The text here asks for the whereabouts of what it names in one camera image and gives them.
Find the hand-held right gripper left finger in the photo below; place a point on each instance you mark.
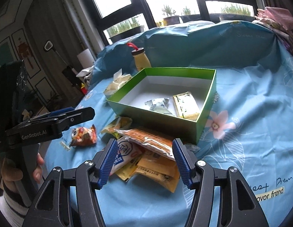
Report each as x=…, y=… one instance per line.
x=108, y=163

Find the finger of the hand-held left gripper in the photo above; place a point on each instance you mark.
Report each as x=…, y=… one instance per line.
x=73, y=119
x=63, y=111

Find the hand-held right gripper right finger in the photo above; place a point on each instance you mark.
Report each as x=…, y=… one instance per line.
x=182, y=165

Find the orange panda snack packet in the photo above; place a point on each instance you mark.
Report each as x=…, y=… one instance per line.
x=83, y=136

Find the white blue snack packet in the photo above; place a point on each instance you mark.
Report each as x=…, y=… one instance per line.
x=127, y=150

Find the green cardboard box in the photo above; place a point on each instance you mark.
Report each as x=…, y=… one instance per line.
x=184, y=130

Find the clear orange cracker packet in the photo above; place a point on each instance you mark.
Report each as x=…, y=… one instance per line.
x=146, y=138

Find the person's left forearm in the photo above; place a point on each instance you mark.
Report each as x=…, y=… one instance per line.
x=11, y=205

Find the person's left hand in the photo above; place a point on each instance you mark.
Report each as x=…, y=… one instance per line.
x=37, y=167

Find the light yellow sachet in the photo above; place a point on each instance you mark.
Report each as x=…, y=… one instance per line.
x=125, y=173

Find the orange yellow sachet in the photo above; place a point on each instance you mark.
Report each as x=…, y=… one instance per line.
x=155, y=167

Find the upright vacuum cleaner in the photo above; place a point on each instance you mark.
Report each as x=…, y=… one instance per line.
x=70, y=75

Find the yellow green snack packet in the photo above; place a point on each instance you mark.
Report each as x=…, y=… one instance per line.
x=118, y=125

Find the white plastic bag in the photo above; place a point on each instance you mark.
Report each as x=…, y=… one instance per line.
x=86, y=72

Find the tissue pack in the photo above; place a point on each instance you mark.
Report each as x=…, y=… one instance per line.
x=118, y=85

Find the white cylindrical bin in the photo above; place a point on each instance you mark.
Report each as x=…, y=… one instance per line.
x=86, y=58

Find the gold snack packet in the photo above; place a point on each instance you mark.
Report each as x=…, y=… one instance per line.
x=185, y=105

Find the pale green snack packet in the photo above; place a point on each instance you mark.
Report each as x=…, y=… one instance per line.
x=158, y=106

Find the grey curtain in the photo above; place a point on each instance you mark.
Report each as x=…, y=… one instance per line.
x=73, y=23

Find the yellow bottle with red loop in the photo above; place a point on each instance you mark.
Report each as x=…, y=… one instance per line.
x=141, y=61

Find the blue floral blanket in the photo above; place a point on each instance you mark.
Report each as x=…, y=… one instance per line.
x=243, y=99

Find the long black planter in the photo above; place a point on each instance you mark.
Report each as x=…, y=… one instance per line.
x=127, y=34
x=191, y=19
x=236, y=17

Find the round black plant pot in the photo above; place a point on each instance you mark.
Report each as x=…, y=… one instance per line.
x=171, y=20

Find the stack of folded pink cloths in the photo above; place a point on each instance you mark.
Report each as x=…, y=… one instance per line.
x=279, y=21

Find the red wall decoration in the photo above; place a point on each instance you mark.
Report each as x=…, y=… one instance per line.
x=24, y=49

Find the black window frame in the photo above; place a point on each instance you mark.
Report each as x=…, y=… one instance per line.
x=146, y=2

